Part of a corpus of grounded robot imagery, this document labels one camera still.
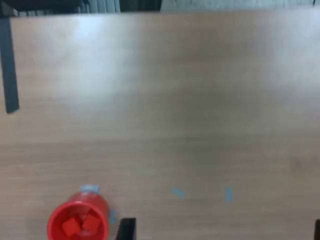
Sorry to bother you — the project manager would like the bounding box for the red cube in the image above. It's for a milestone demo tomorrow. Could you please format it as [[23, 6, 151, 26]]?
[[82, 214, 101, 232], [61, 217, 81, 237]]

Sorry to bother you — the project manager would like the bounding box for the blue tape mark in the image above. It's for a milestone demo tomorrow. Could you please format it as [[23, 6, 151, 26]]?
[[224, 187, 234, 203], [172, 187, 186, 199]]

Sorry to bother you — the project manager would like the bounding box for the red plastic cup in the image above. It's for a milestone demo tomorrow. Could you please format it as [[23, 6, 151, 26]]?
[[46, 191, 111, 240]]

